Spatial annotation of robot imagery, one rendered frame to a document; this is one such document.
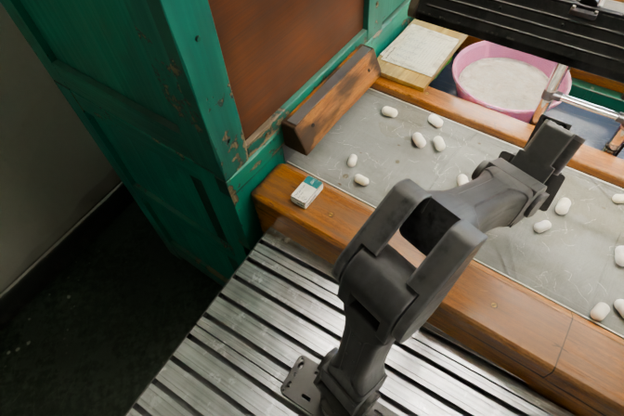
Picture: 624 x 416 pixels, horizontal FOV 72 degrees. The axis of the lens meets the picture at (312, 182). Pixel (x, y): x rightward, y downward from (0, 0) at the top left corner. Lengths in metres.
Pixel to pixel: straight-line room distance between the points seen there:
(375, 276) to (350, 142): 0.58
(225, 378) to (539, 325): 0.52
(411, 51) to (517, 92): 0.27
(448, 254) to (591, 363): 0.44
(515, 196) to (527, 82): 0.69
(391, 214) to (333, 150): 0.55
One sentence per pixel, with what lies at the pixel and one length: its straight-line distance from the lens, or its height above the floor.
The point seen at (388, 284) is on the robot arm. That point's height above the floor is 1.08.
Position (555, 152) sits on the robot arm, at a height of 1.01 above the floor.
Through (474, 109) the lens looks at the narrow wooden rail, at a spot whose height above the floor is 0.76.
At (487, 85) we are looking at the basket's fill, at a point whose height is 0.74.
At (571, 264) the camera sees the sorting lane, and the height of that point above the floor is 0.74.
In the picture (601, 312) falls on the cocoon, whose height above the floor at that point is 0.76.
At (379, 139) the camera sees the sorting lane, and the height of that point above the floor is 0.74.
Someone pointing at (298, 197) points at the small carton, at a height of 0.79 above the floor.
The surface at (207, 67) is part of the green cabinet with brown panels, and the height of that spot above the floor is 1.07.
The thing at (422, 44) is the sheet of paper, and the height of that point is 0.78.
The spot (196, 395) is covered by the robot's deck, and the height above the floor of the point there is 0.67.
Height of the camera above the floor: 1.44
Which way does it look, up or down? 52 degrees down
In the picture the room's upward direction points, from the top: 6 degrees counter-clockwise
